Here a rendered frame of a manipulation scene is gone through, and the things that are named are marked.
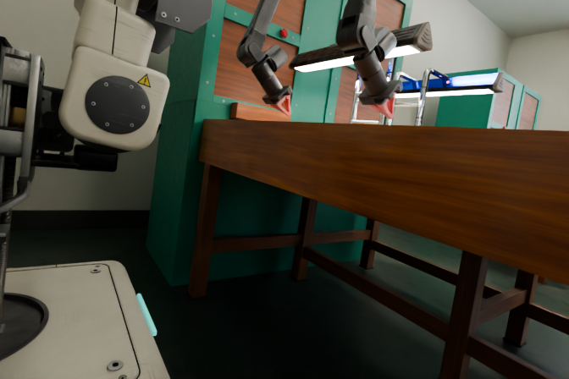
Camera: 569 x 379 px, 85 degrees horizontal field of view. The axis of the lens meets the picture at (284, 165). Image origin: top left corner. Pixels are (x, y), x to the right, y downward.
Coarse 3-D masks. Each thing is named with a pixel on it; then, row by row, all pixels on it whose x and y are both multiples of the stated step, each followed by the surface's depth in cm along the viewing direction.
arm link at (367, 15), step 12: (348, 0) 74; (360, 0) 70; (372, 0) 72; (348, 12) 73; (360, 12) 70; (372, 12) 72; (348, 24) 75; (360, 24) 70; (372, 24) 73; (336, 36) 75; (348, 36) 72; (360, 36) 71; (348, 48) 75
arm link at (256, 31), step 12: (264, 0) 99; (276, 0) 101; (264, 12) 99; (252, 24) 98; (264, 24) 99; (252, 36) 96; (264, 36) 99; (240, 48) 97; (240, 60) 100; (252, 60) 100
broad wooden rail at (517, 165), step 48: (240, 144) 106; (288, 144) 84; (336, 144) 70; (384, 144) 59; (432, 144) 52; (480, 144) 46; (528, 144) 41; (336, 192) 68; (384, 192) 58; (432, 192) 51; (480, 192) 45; (528, 192) 41; (480, 240) 45; (528, 240) 40
